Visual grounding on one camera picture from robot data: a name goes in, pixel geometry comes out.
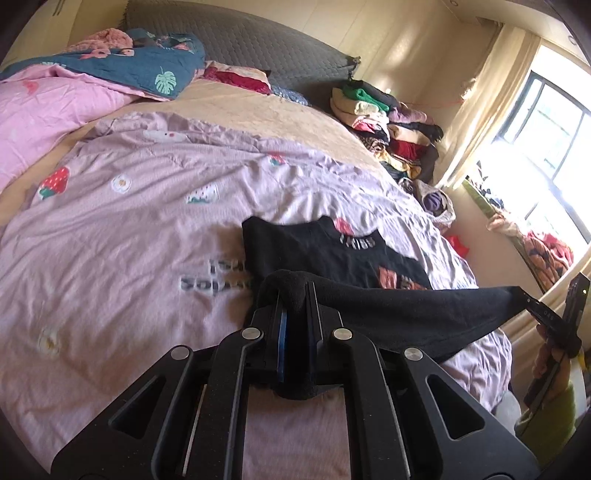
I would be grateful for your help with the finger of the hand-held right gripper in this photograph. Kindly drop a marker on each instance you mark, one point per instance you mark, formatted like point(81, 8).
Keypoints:
point(542, 314)

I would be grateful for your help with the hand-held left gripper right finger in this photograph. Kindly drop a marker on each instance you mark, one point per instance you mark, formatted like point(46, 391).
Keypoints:
point(318, 350)

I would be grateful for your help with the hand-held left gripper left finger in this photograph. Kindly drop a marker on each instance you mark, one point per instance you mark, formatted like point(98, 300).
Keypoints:
point(281, 350)

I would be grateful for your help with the black sweater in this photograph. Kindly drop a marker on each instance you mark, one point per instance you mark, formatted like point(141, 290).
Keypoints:
point(323, 254)

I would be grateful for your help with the person's right forearm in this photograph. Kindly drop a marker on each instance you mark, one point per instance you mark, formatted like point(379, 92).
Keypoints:
point(549, 424)

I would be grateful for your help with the dark patterned clothes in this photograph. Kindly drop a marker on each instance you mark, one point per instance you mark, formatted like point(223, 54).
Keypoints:
point(489, 184)

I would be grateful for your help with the fabric basket of clothes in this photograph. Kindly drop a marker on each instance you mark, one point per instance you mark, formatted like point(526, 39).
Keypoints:
point(434, 203)

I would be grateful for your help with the pile of folded clothes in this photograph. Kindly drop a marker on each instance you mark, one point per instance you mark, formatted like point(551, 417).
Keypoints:
point(397, 138)

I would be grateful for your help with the person's right hand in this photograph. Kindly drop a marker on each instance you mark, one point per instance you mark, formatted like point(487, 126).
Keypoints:
point(542, 364)

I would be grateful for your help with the orange patterned quilt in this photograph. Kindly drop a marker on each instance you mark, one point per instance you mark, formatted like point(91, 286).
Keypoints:
point(547, 258)

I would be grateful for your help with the pink crumpled garment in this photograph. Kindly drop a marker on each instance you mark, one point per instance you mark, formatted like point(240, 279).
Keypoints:
point(505, 224)

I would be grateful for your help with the red plastic bag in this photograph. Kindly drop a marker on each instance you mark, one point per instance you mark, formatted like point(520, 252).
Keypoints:
point(458, 244)

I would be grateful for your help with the lilac strawberry print quilt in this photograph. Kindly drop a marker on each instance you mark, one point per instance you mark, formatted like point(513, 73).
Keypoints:
point(138, 240)

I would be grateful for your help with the window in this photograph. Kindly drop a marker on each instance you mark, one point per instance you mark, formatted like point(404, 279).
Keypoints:
point(545, 120)

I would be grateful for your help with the cream curtain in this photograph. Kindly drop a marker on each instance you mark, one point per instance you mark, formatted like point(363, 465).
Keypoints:
point(489, 106)

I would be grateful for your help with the blue patterned pillow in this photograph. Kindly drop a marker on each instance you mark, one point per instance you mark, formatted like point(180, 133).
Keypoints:
point(291, 94)

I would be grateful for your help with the red and cream pillow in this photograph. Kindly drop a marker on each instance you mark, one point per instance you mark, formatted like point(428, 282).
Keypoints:
point(240, 81)

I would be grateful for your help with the grey quilted headboard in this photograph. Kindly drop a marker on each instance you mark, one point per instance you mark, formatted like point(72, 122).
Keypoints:
point(258, 46)

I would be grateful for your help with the blue floral quilt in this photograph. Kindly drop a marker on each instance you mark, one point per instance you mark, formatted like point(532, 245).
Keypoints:
point(138, 69)

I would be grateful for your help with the pink quilt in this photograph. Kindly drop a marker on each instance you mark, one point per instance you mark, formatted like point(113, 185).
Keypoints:
point(46, 106)

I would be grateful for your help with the pink fuzzy cloth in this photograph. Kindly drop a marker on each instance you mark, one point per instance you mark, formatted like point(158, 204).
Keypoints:
point(106, 39)

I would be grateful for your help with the cream wardrobe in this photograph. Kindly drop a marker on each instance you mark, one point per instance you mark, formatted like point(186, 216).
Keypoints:
point(55, 23)

